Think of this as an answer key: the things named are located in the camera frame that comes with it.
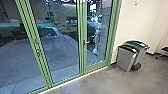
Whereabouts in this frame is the green framed glass wall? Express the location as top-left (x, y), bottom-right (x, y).
top-left (0, 0), bottom-right (123, 94)

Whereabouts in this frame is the green lidded trash bin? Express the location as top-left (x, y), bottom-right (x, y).
top-left (125, 39), bottom-right (151, 71)

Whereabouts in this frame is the black office chair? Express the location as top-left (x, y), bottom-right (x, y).
top-left (155, 45), bottom-right (168, 61)

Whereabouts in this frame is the grey trash bin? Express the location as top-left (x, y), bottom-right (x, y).
top-left (115, 44), bottom-right (139, 73)

